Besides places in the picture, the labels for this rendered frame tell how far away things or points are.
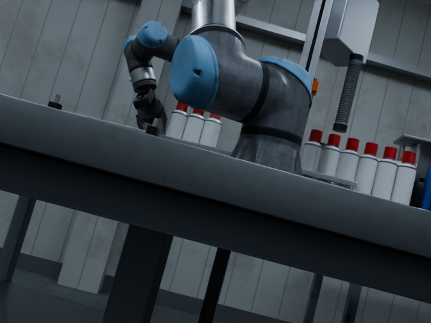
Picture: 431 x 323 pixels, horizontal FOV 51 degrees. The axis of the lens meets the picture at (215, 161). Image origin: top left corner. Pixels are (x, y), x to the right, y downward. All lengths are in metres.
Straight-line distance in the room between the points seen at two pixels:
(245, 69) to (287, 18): 3.28
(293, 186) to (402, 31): 3.99
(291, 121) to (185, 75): 0.20
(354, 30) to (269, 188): 0.95
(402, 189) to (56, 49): 3.17
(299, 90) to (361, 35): 0.53
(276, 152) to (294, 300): 3.07
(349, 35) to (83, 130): 0.97
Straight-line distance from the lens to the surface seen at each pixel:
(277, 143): 0.80
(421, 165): 1.53
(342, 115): 1.23
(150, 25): 1.35
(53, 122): 0.40
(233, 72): 0.77
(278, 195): 0.39
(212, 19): 0.86
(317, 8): 1.27
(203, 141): 1.31
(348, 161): 1.30
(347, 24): 1.27
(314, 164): 1.29
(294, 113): 0.82
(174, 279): 3.67
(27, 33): 4.08
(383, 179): 1.31
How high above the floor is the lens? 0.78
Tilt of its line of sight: 7 degrees up
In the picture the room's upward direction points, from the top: 15 degrees clockwise
